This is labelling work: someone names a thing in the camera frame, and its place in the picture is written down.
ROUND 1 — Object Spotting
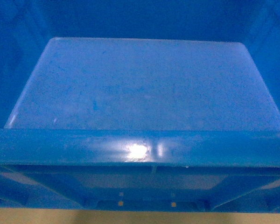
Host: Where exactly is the large blue plastic crate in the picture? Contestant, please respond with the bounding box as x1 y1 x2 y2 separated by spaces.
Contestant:
0 0 280 213

